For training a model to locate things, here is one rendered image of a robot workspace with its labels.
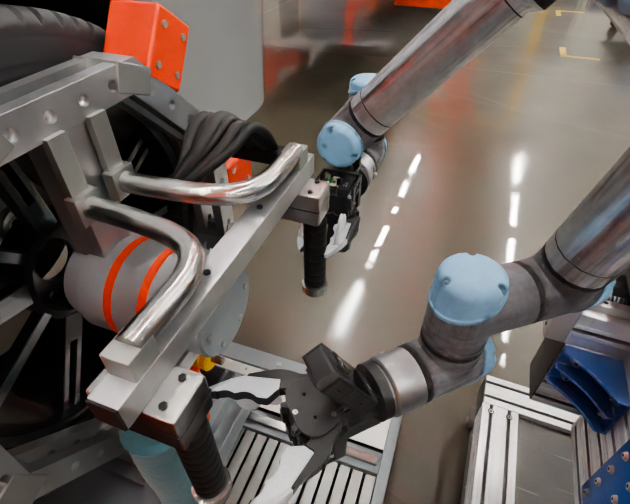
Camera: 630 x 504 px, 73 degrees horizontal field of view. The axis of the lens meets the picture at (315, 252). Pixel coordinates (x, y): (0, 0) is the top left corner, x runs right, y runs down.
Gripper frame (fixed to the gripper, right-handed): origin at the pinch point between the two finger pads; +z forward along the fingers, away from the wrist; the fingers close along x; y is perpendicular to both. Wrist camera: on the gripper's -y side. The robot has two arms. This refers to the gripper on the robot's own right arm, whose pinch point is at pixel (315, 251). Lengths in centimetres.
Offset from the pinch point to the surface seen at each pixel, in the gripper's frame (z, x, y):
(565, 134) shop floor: -262, 84, -83
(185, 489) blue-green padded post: 31.6, -8.7, -22.5
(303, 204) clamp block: 2.5, -0.8, 10.5
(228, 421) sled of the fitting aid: 1, -25, -68
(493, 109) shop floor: -290, 37, -83
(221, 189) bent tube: 13.1, -6.4, 18.1
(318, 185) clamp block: -0.6, 0.3, 12.0
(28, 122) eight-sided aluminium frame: 21.6, -20.5, 27.4
